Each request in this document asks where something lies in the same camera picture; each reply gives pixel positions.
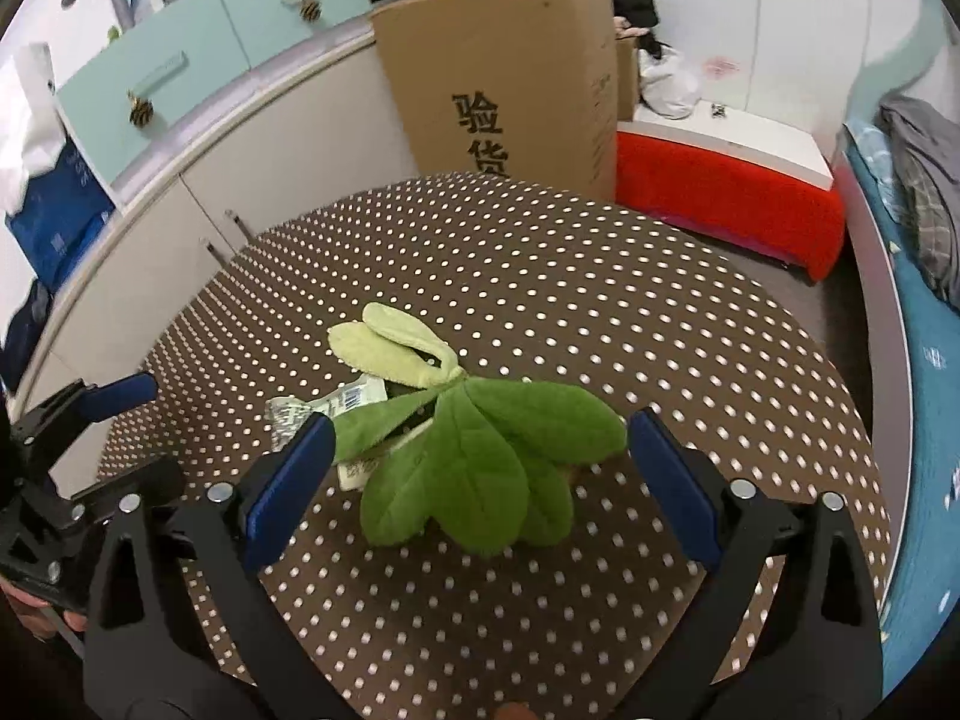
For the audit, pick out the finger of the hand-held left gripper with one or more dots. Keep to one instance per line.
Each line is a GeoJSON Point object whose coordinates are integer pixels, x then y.
{"type": "Point", "coordinates": [142, 481]}
{"type": "Point", "coordinates": [124, 394]}

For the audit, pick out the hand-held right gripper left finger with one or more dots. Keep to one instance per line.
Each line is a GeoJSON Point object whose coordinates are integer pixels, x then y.
{"type": "Point", "coordinates": [296, 480]}

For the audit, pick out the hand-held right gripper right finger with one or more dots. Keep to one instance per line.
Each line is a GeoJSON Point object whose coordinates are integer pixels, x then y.
{"type": "Point", "coordinates": [671, 491]}

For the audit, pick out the green plush leaf toy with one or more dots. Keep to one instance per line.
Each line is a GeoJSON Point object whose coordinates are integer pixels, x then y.
{"type": "Point", "coordinates": [480, 450]}

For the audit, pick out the person's left hand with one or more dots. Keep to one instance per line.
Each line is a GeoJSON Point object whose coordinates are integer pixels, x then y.
{"type": "Point", "coordinates": [45, 615]}

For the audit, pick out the white barcode wrapper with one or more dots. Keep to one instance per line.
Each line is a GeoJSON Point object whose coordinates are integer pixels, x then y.
{"type": "Point", "coordinates": [352, 396]}

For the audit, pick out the dark blue cloth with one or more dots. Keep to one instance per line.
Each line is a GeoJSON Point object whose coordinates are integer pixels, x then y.
{"type": "Point", "coordinates": [22, 330]}

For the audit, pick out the blue shopping bag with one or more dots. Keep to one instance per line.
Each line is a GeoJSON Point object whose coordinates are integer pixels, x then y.
{"type": "Point", "coordinates": [60, 217]}

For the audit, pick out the brown dotted tablecloth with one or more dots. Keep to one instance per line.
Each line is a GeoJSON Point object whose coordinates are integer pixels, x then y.
{"type": "Point", "coordinates": [525, 277]}

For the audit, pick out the teal candy-print bed sheet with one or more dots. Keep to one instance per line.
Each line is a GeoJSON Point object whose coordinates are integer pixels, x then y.
{"type": "Point", "coordinates": [930, 405]}

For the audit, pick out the white shopping bag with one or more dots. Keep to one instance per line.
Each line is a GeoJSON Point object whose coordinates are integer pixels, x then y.
{"type": "Point", "coordinates": [26, 135]}

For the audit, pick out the pinecone ornament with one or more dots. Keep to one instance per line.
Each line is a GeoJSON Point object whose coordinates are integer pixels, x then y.
{"type": "Point", "coordinates": [141, 112]}
{"type": "Point", "coordinates": [310, 9]}

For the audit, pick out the red storage bench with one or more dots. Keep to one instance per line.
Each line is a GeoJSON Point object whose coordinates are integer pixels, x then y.
{"type": "Point", "coordinates": [720, 195]}

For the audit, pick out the wide teal drawer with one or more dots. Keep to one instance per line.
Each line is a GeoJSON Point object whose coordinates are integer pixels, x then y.
{"type": "Point", "coordinates": [165, 90]}

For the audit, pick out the white cabinet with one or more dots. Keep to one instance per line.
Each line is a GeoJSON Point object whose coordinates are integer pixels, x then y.
{"type": "Point", "coordinates": [300, 135]}

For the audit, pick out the light blue pillow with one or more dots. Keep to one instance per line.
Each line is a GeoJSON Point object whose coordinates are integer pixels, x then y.
{"type": "Point", "coordinates": [874, 154]}

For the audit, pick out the grey folded blanket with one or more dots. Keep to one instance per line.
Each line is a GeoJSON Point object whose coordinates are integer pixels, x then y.
{"type": "Point", "coordinates": [926, 187]}

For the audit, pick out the white plastic bag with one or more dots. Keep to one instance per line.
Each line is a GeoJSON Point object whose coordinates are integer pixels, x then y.
{"type": "Point", "coordinates": [671, 86]}

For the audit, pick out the small cardboard box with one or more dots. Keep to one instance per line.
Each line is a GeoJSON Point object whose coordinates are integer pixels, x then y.
{"type": "Point", "coordinates": [627, 82]}

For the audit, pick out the narrow teal drawer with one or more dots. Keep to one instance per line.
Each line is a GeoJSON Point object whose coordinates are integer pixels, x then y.
{"type": "Point", "coordinates": [285, 11]}

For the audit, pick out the pale pink butterfly sticker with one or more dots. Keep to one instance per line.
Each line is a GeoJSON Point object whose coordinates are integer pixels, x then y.
{"type": "Point", "coordinates": [720, 66]}

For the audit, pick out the large cardboard box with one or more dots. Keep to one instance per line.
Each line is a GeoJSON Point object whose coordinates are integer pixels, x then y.
{"type": "Point", "coordinates": [510, 60]}

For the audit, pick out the pink cloth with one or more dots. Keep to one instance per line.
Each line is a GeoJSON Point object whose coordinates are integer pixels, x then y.
{"type": "Point", "coordinates": [628, 26]}

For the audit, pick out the pale green headboard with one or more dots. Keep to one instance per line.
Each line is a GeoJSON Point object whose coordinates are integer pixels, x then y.
{"type": "Point", "coordinates": [900, 67]}

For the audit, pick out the black cloth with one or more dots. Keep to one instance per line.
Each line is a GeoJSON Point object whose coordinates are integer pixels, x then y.
{"type": "Point", "coordinates": [634, 4]}

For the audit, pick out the white bed frame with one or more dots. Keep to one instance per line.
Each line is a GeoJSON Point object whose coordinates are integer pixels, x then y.
{"type": "Point", "coordinates": [877, 300]}

